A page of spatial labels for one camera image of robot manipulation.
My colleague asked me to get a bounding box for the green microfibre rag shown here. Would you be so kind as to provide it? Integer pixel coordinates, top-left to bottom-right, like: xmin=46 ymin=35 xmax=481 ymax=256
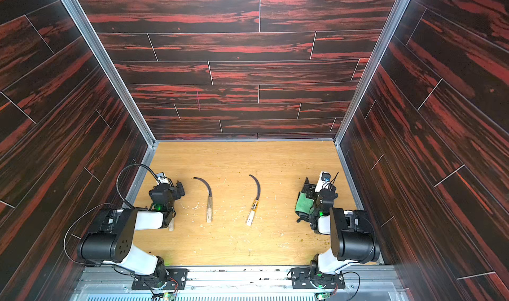
xmin=295 ymin=192 xmax=314 ymax=221

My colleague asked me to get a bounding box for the sickle with yellow label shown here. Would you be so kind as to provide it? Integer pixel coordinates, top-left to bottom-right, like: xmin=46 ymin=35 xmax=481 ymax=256
xmin=246 ymin=175 xmax=261 ymax=226

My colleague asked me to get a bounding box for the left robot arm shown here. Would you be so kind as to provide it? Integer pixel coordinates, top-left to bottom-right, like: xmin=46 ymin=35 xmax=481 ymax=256
xmin=77 ymin=181 xmax=185 ymax=290

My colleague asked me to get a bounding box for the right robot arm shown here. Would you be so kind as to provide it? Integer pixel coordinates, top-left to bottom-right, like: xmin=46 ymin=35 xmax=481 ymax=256
xmin=291 ymin=172 xmax=380 ymax=289

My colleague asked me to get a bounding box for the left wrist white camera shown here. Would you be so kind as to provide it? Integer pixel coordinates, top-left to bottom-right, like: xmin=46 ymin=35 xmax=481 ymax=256
xmin=156 ymin=172 xmax=170 ymax=184

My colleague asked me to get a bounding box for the wrist white camera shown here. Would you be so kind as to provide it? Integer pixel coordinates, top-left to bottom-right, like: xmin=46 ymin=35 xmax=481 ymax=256
xmin=315 ymin=171 xmax=331 ymax=192
xmin=156 ymin=172 xmax=170 ymax=184

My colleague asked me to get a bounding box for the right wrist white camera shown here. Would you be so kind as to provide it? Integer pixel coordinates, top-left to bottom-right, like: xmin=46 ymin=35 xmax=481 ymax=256
xmin=315 ymin=171 xmax=331 ymax=192

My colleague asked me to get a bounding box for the left black corrugated cable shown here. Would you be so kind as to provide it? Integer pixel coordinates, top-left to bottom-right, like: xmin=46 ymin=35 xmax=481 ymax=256
xmin=115 ymin=163 xmax=161 ymax=210

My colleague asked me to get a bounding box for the middle sickle plain wooden handle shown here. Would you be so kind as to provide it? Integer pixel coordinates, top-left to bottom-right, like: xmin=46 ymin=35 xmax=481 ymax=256
xmin=193 ymin=176 xmax=213 ymax=224

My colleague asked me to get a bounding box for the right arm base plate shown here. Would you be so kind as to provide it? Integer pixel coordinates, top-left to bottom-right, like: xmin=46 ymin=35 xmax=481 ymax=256
xmin=286 ymin=267 xmax=345 ymax=290

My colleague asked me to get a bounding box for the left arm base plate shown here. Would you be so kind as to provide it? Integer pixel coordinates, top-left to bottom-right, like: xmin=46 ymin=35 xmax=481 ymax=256
xmin=131 ymin=267 xmax=189 ymax=291

